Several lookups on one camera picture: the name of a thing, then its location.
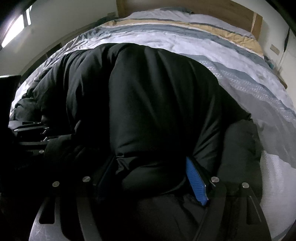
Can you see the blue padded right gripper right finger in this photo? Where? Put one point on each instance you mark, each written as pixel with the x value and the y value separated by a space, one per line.
pixel 225 218

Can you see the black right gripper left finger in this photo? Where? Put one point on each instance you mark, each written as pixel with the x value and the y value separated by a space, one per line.
pixel 66 215

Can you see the large black jacket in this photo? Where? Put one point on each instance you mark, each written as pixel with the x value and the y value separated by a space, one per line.
pixel 128 116

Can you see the window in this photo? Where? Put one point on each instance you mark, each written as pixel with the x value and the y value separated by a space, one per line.
pixel 16 20

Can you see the striped grey beige duvet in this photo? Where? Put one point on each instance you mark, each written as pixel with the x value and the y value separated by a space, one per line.
pixel 235 57

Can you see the wooden nightstand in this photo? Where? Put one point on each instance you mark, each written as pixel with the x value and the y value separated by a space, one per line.
pixel 281 80

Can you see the wooden headboard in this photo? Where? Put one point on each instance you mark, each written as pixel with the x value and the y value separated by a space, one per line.
pixel 228 11

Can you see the wall socket plate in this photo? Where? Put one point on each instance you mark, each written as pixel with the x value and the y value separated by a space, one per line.
pixel 275 49

